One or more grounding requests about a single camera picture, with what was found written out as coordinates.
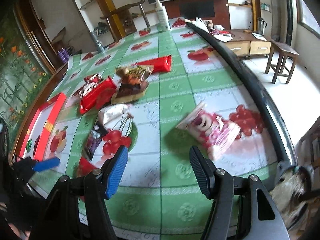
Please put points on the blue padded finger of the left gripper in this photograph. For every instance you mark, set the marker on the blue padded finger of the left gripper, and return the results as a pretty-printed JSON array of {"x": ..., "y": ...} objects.
[{"x": 47, "y": 164}]

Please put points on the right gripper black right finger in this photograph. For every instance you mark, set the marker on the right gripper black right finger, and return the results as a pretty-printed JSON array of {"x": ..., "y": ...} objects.
[{"x": 203, "y": 171}]

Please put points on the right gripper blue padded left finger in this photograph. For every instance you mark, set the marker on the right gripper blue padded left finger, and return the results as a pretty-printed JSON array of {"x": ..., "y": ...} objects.
[{"x": 115, "y": 170}]

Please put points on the small red candy packet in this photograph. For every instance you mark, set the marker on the small red candy packet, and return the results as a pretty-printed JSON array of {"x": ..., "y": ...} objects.
[{"x": 84, "y": 167}]

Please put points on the pink bear snack packet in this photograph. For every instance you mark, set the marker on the pink bear snack packet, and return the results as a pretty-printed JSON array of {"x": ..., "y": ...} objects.
[{"x": 215, "y": 133}]

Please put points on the black small snack packet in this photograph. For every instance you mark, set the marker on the black small snack packet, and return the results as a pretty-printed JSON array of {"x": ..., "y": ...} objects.
[{"x": 94, "y": 139}]

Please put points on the white dotted snack packet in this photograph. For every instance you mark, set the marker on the white dotted snack packet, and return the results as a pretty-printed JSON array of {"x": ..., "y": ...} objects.
[{"x": 109, "y": 113}]

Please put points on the large red snack bar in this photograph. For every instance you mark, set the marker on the large red snack bar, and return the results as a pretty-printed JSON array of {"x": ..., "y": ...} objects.
[{"x": 88, "y": 101}]

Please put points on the red white patterned packet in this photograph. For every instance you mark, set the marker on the red white patterned packet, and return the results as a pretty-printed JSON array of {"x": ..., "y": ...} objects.
[{"x": 91, "y": 82}]

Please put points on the brown gold snack bag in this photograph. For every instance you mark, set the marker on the brown gold snack bag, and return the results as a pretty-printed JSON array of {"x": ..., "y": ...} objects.
[{"x": 133, "y": 83}]

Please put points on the long red snack packet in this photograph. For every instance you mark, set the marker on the long red snack packet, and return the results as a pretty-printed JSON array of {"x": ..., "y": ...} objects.
[{"x": 160, "y": 64}]

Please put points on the green candy wrapper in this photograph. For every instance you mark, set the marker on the green candy wrapper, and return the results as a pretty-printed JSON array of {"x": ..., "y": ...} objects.
[{"x": 29, "y": 145}]

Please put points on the dark brown candy packet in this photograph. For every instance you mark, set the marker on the dark brown candy packet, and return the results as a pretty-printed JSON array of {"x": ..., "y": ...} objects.
[{"x": 35, "y": 145}]

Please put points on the dark red jujube packet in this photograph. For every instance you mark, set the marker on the dark red jujube packet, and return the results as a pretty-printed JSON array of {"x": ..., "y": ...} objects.
[{"x": 104, "y": 98}]

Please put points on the red shallow tray box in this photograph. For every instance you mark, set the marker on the red shallow tray box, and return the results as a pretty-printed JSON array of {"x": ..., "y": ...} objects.
[{"x": 42, "y": 124}]

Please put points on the green fruit tablecloth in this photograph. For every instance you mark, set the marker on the green fruit tablecloth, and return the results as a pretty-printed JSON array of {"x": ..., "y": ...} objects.
[{"x": 158, "y": 196}]

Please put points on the flower mural panel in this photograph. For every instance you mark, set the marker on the flower mural panel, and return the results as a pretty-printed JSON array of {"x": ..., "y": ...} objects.
[{"x": 22, "y": 76}]

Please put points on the grey flashlight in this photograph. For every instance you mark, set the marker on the grey flashlight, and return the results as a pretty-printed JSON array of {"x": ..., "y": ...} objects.
[{"x": 97, "y": 42}]

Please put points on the wooden tv cabinet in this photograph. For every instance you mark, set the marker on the wooden tv cabinet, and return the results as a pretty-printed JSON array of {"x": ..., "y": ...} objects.
[{"x": 245, "y": 44}]

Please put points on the wooden stool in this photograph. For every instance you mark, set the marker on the wooden stool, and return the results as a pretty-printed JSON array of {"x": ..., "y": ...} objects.
[{"x": 280, "y": 69}]

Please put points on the wooden armchair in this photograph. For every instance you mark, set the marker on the wooden armchair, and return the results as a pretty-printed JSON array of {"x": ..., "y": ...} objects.
[{"x": 120, "y": 21}]

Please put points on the white plastic bag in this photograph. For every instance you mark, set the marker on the white plastic bag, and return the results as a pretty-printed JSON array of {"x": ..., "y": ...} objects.
[{"x": 199, "y": 23}]

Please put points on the white spray bottle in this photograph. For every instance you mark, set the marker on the white spray bottle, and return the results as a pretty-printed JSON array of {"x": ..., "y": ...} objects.
[{"x": 162, "y": 16}]

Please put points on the electric kettle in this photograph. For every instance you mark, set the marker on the electric kettle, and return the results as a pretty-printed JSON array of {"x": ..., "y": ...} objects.
[{"x": 262, "y": 24}]

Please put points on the standing air conditioner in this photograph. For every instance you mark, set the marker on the standing air conditioner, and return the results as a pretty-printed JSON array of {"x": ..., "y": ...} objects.
[{"x": 291, "y": 22}]

